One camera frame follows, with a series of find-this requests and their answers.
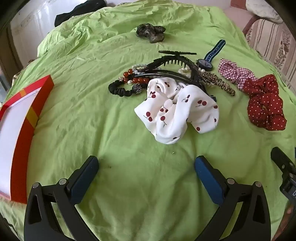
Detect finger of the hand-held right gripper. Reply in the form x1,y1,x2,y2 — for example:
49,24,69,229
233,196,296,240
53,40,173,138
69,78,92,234
270,146,296,179

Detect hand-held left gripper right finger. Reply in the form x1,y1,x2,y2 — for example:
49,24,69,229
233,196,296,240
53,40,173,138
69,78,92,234
194,156,271,241

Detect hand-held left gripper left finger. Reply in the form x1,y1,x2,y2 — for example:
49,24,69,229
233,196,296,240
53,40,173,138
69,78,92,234
24,156,100,241

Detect red polka dot scrunchie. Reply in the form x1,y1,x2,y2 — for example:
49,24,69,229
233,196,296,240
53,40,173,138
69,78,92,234
242,74,287,131

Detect red box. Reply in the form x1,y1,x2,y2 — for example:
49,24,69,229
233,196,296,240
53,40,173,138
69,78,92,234
0,75,55,204

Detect white cherry print scrunchie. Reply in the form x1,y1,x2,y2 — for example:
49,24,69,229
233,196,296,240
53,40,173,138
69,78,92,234
134,77,220,145

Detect zebra print scrunchie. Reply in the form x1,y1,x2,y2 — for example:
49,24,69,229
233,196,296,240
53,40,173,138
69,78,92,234
201,71,236,97

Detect black scrunchie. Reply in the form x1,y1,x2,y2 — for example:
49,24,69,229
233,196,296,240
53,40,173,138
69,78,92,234
108,80,142,96

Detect red plaid scrunchie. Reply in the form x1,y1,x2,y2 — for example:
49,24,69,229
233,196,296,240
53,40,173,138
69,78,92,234
218,58,258,91

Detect red bead bracelet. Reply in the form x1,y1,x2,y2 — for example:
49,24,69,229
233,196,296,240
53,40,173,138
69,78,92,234
122,68,151,85

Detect blue striped wristwatch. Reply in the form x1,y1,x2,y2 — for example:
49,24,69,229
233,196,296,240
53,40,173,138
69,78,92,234
196,39,226,70

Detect black hair claw clip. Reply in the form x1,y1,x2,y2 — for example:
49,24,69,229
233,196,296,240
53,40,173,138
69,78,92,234
135,50,207,91

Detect green blanket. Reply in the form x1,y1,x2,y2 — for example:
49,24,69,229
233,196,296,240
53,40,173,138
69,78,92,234
0,0,296,241

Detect striped floral pillow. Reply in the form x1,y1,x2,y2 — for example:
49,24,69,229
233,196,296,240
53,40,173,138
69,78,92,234
242,0,296,91

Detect white cloth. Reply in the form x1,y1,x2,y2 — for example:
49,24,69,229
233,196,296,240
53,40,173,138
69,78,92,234
245,0,284,24

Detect dark patterned scrunchie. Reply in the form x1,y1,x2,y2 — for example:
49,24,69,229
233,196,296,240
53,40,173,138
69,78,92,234
136,23,166,44

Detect dark cloth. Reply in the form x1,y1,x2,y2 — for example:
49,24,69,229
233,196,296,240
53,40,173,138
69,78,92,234
54,0,108,26

